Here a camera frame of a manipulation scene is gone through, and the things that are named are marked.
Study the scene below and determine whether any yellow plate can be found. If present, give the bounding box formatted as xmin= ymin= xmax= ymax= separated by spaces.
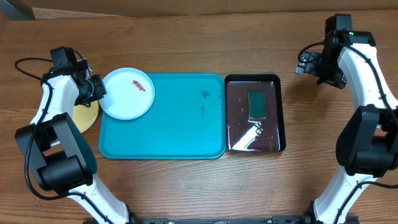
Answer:
xmin=72 ymin=101 xmax=100 ymax=133

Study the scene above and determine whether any black water tray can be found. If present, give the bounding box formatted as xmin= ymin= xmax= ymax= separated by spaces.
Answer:
xmin=224 ymin=74 xmax=286 ymax=153

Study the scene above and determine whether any green sponge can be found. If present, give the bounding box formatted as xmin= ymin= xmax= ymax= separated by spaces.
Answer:
xmin=248 ymin=91 xmax=267 ymax=119

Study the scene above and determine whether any brown cardboard backdrop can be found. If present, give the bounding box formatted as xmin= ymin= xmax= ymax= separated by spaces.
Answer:
xmin=24 ymin=0 xmax=397 ymax=16

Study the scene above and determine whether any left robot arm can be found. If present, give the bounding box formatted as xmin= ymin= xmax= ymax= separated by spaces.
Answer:
xmin=15 ymin=47 xmax=139 ymax=223

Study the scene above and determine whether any teal plastic tray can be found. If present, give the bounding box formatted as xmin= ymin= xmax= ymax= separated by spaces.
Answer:
xmin=98 ymin=73 xmax=226 ymax=159

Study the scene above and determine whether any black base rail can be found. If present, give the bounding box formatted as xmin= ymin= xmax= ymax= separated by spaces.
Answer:
xmin=141 ymin=216 xmax=302 ymax=224

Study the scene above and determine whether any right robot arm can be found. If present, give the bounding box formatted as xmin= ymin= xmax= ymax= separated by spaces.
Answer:
xmin=295 ymin=14 xmax=397 ymax=223

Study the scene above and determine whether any light blue plate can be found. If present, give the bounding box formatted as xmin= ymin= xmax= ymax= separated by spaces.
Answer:
xmin=99 ymin=67 xmax=155 ymax=120

